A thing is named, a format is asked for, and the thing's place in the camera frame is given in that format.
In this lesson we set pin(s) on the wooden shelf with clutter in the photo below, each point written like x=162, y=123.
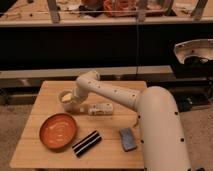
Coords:
x=103, y=12

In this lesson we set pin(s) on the blue sponge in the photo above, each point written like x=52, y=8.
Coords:
x=127, y=139

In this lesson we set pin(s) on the wooden table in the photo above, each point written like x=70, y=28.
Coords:
x=108, y=154

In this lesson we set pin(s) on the white small carton box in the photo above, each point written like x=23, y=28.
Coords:
x=100, y=109

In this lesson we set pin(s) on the silver metal dome appliance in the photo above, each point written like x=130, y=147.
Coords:
x=202, y=48

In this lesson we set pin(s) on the black striped block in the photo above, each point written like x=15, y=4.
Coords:
x=86, y=143

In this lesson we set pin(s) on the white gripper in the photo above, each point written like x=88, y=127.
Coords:
x=79, y=96

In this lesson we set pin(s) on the white ceramic cup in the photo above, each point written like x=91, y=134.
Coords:
x=67, y=100

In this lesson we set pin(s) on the orange bowl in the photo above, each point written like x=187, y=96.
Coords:
x=58, y=131

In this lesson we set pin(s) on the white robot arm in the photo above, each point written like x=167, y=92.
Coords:
x=162, y=136

